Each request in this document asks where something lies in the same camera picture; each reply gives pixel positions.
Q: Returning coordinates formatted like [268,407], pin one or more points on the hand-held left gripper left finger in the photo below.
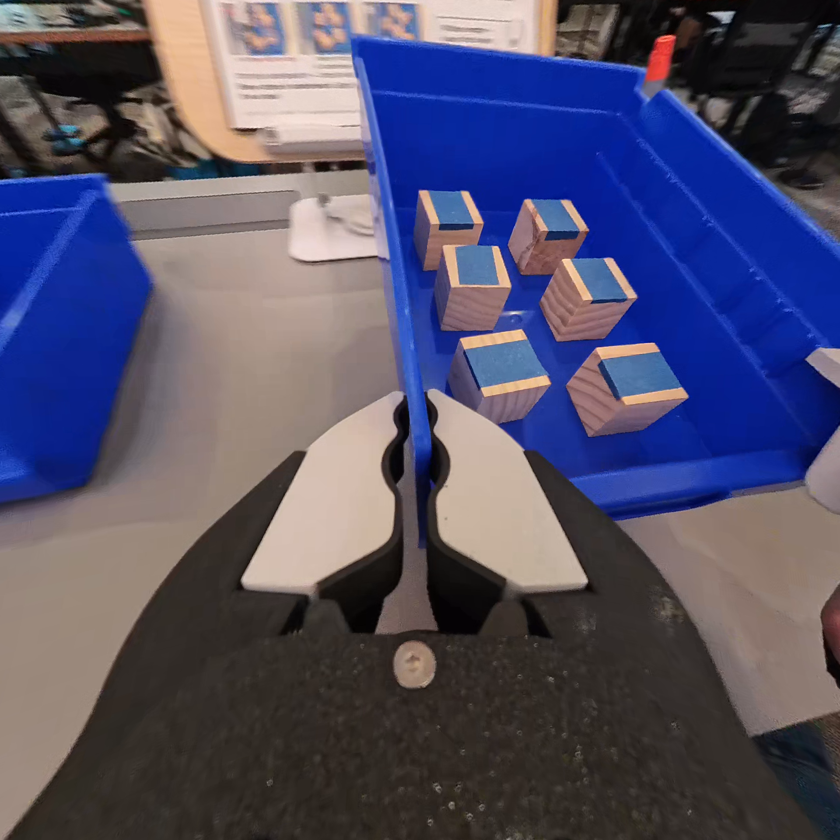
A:
[328,512]

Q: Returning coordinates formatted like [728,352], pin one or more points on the printed instruction sheet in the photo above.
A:
[295,85]

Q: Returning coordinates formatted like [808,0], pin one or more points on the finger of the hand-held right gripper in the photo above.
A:
[828,366]
[827,476]

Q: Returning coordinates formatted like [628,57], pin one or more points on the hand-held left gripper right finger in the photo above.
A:
[512,518]

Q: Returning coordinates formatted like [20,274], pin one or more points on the orange traffic cone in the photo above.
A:
[661,56]

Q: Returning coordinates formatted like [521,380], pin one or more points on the cluster of taped wooden cubes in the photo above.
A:
[472,289]

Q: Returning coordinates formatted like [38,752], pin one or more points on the blue plastic bin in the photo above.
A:
[689,262]
[59,328]

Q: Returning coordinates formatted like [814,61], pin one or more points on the person's legs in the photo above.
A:
[800,787]

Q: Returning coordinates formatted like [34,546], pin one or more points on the black office chair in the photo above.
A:
[754,59]

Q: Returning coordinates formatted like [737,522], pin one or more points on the wood and white document stand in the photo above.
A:
[184,79]

